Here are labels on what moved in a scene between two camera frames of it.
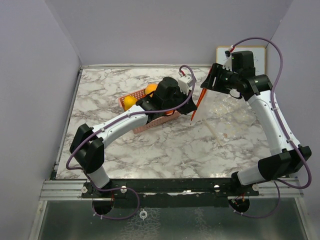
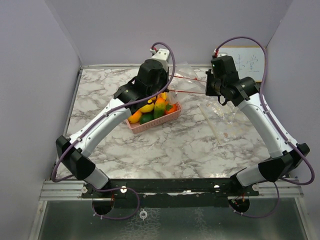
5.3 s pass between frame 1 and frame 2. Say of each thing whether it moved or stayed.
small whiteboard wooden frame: stayed
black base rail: stayed
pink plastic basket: stayed
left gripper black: moved
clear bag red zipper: moved
